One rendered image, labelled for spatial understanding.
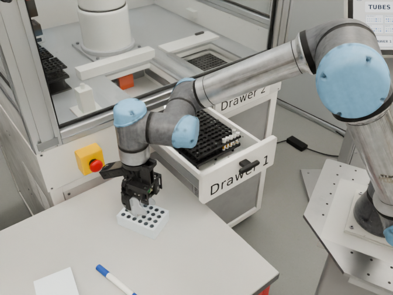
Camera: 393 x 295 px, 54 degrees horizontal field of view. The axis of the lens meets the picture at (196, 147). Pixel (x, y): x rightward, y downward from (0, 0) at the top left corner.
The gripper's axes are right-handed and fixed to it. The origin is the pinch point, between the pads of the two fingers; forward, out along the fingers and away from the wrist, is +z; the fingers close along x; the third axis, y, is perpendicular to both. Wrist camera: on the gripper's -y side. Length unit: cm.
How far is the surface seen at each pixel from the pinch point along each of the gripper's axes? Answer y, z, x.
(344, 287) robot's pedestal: 60, 27, 22
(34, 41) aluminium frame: -25, -44, 2
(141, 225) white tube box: 3.8, 1.3, -3.0
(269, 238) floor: 25, 81, 75
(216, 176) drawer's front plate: 18.3, -8.9, 14.1
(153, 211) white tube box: 3.9, 1.4, 2.9
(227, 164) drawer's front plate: 20.0, -11.1, 17.7
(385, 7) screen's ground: 46, -30, 116
